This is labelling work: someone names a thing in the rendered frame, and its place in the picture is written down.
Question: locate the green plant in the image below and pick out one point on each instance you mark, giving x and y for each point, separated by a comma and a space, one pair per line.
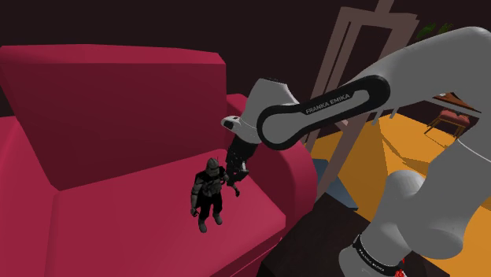
426, 30

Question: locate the blue floor mat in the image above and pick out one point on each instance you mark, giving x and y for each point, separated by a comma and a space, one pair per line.
344, 192

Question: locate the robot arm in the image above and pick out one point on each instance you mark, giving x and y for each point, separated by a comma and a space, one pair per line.
422, 69

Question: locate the brown wooden table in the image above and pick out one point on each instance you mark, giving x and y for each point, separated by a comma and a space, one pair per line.
457, 102

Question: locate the wooden chair with red cushion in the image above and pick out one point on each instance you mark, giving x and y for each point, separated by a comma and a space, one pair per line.
455, 116

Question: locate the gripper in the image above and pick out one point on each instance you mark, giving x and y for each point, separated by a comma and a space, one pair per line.
238, 155

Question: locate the black grey armoured figure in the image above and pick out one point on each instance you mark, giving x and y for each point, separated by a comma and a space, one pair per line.
209, 192

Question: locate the brown wooden easel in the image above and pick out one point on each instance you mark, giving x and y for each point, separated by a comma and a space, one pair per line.
383, 17

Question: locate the red sofa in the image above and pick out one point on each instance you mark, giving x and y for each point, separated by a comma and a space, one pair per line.
115, 115

